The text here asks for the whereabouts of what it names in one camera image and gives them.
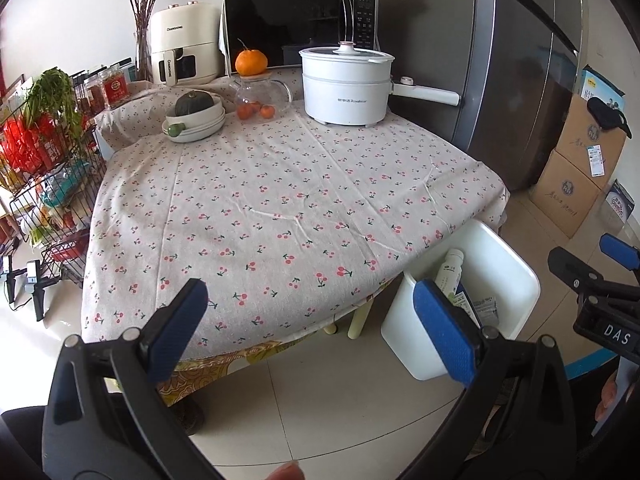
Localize white yogurt bottle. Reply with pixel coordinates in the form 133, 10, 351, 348
434, 248, 464, 297

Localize receipt paper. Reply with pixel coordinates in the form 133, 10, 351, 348
472, 296, 499, 327

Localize white trash bin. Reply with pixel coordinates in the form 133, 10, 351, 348
381, 220, 540, 380

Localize person's right hand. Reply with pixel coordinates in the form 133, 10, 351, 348
594, 373, 617, 422

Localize person's left hand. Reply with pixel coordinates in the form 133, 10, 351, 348
266, 462, 305, 480

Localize lower cardboard box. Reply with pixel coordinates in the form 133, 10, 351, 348
529, 151, 600, 237

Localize cardboard box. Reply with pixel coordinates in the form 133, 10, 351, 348
529, 151, 600, 237
555, 94, 627, 190

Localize upper cardboard box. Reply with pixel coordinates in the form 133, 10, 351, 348
555, 94, 627, 190

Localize blue white box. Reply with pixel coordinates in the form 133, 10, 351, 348
578, 65, 625, 112

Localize grey refrigerator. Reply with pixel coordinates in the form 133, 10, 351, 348
378, 0, 582, 191

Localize cherry print tablecloth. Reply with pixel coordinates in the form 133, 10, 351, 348
81, 90, 509, 361

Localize white electric cooking pot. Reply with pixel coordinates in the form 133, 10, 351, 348
299, 41, 461, 127

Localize dark green pumpkin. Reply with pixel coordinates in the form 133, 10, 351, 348
174, 90, 215, 117

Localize red label jar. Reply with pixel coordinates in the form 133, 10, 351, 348
100, 67, 130, 110

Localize small orange in teapot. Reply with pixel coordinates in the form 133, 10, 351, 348
235, 103, 254, 120

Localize glass teapot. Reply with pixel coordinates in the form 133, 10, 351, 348
232, 72, 293, 122

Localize large orange mandarin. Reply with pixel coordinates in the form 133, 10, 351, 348
234, 40, 268, 77

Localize cream air fryer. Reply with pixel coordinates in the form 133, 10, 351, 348
149, 2, 222, 86

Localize black microwave oven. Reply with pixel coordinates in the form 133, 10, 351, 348
220, 0, 378, 75

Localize dried twig bouquet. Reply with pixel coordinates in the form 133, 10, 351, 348
121, 0, 172, 84

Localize black wire storage rack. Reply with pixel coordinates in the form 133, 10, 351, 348
0, 71, 109, 321

